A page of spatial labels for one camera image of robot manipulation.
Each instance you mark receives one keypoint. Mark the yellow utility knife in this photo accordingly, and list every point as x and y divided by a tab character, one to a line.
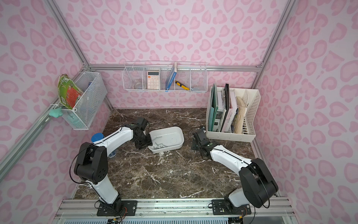
182	85

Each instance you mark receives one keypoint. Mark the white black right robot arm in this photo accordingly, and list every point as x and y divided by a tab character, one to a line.
257	183

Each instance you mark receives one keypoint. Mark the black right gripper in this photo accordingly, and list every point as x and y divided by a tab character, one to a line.
196	143

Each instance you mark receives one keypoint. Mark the blue book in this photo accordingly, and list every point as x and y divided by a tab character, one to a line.
172	74

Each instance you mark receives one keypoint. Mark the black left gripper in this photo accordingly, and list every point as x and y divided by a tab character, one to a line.
144	141

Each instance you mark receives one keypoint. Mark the white wire wall basket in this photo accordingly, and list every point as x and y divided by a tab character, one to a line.
193	75

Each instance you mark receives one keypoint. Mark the white plastic storage box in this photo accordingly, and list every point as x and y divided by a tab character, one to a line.
166	139

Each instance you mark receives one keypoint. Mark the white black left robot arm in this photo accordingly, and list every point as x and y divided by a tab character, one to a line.
91	163

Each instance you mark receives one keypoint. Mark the pink white book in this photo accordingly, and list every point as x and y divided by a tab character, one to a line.
231	112

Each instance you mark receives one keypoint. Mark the white orange calculator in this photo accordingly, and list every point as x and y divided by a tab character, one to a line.
153	80

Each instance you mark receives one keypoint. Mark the white desktop file organizer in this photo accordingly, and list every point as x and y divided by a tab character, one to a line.
252	98

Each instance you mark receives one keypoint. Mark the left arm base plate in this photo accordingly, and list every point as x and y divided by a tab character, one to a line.
117	209

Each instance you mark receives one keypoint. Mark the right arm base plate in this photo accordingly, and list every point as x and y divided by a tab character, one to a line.
224	207

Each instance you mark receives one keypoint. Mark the green red snack bag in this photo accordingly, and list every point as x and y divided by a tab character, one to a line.
68	92

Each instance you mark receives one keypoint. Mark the blue lidded jar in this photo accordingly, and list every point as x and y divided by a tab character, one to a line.
100	136

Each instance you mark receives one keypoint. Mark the beige woven fan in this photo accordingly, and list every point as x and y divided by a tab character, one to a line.
240	115

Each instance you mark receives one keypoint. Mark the clear round glass dish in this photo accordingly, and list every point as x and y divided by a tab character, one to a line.
138	85

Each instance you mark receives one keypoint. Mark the black notebook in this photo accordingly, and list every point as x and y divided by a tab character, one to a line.
225	92

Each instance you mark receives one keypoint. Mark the white mesh side basket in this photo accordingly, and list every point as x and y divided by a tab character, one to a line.
82	115

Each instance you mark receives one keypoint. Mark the green folder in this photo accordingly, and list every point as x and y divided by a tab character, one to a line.
213	108

